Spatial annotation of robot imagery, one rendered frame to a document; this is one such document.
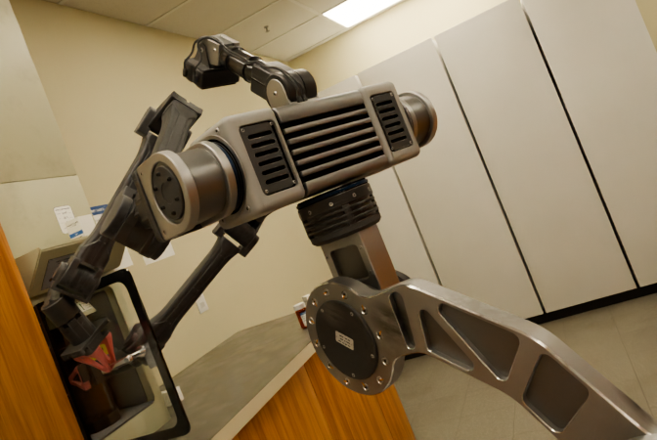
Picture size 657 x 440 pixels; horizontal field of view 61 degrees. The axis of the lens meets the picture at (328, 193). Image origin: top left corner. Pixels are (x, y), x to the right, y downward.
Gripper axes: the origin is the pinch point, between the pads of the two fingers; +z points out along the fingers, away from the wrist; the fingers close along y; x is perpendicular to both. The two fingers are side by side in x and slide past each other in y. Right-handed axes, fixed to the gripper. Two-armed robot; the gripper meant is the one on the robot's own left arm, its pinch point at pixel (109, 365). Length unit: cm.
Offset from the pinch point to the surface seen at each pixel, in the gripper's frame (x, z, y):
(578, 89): 119, 101, -305
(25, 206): -24, -34, -29
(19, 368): -20.4, -7.8, 2.8
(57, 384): -12.9, -1.3, 3.6
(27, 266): -17.2, -24.1, -13.3
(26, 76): -26, -62, -60
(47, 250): -12.1, -25.0, -16.2
